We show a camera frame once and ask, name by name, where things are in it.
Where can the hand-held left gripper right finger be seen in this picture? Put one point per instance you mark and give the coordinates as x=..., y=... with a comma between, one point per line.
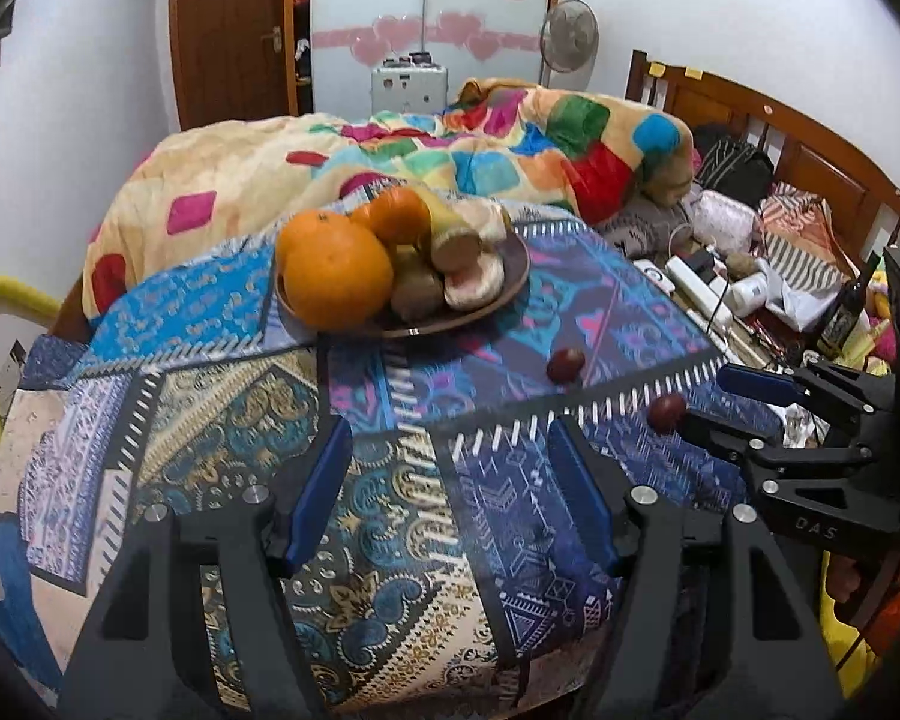
x=581, y=487

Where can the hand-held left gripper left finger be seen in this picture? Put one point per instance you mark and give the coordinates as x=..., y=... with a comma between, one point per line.
x=319, y=491

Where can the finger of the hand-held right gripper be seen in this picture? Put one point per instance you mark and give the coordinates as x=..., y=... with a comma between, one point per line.
x=727, y=439
x=757, y=382

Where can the red jujube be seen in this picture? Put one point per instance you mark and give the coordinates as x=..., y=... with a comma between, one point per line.
x=566, y=365
x=667, y=414

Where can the large orange with stem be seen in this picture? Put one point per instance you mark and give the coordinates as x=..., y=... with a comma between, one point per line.
x=337, y=270

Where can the brown round plate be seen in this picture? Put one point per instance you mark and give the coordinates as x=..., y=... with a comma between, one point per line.
x=506, y=270

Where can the round orange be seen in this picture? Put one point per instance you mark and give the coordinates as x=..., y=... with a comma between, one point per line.
x=399, y=214

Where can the person's right hand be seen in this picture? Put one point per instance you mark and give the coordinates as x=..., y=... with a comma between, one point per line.
x=844, y=577

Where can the white bottle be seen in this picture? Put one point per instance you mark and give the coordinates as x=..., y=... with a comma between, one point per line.
x=746, y=289

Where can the dark wine bottle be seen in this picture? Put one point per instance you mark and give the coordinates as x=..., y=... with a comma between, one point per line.
x=847, y=315

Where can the white power strip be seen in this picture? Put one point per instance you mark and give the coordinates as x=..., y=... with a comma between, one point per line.
x=694, y=286

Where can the blue patterned blanket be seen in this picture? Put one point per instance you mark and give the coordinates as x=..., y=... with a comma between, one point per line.
x=420, y=405

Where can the yellow plush toy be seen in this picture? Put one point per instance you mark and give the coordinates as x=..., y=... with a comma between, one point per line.
x=881, y=300

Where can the striped cloth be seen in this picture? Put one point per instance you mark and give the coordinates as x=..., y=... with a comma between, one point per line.
x=802, y=240

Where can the pink patterned pillow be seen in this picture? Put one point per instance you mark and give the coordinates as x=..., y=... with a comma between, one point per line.
x=727, y=221

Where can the black backpack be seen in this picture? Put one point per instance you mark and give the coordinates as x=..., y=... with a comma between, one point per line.
x=735, y=165

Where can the wooden headboard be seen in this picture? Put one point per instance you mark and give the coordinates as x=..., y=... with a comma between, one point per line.
x=795, y=142

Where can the colourful patchwork quilt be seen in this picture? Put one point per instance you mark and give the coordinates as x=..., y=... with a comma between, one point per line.
x=232, y=172

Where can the standing fan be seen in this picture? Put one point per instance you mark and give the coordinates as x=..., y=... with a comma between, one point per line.
x=568, y=34

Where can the white box appliance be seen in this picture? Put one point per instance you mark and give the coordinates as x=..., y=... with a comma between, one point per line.
x=409, y=86

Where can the brown wooden door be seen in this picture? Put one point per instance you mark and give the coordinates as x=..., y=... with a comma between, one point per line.
x=225, y=30

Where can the wooden wardrobe with sliding doors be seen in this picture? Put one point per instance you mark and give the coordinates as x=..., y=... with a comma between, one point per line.
x=420, y=0

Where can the wall socket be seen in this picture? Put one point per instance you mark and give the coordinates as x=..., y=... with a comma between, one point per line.
x=13, y=367

